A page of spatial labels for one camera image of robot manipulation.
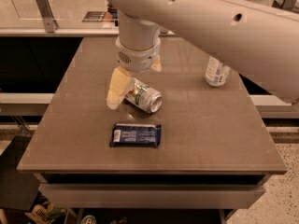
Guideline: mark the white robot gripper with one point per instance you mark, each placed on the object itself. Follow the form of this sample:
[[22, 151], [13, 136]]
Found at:
[[139, 59]]

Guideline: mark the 7up soda can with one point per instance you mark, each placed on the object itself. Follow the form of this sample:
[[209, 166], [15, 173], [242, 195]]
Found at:
[[144, 97]]

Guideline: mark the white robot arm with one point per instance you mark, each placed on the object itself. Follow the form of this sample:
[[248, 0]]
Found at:
[[260, 43]]

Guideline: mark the can under table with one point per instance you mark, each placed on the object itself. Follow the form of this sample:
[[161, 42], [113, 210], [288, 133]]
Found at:
[[89, 219]]

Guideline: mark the blue snack bar wrapper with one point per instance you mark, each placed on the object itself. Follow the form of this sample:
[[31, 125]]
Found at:
[[135, 135]]

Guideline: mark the clear plastic water bottle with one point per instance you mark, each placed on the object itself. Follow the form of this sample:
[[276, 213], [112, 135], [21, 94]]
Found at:
[[216, 72]]

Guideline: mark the snack bag under table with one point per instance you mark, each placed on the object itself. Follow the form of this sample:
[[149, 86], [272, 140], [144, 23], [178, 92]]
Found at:
[[46, 213]]

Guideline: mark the left metal railing post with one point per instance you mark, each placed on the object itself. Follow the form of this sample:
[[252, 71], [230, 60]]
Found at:
[[50, 24]]

